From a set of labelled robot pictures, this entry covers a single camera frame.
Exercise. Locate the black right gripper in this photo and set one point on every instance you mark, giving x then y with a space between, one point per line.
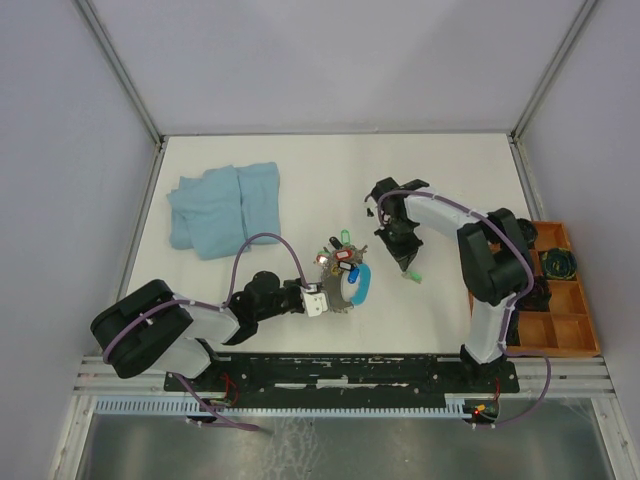
402 254

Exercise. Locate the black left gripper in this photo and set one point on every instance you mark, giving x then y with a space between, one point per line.
297 285

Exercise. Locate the metal key organizer blue handle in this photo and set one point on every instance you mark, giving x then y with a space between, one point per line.
343 296

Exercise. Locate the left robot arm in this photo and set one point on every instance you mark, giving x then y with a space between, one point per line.
155 328

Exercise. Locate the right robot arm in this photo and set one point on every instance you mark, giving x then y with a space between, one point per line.
495 262

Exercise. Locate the green key tag on organizer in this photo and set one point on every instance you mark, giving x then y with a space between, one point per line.
345 237

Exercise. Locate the blue key tag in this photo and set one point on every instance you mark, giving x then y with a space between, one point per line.
353 275

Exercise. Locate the light blue folded cloth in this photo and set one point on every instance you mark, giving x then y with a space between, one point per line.
214 214

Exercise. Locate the orange compartment tray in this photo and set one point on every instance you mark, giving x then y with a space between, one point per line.
554 318

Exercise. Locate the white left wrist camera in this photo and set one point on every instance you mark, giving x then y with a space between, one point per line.
315 300

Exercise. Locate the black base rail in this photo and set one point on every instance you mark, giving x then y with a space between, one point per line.
246 373

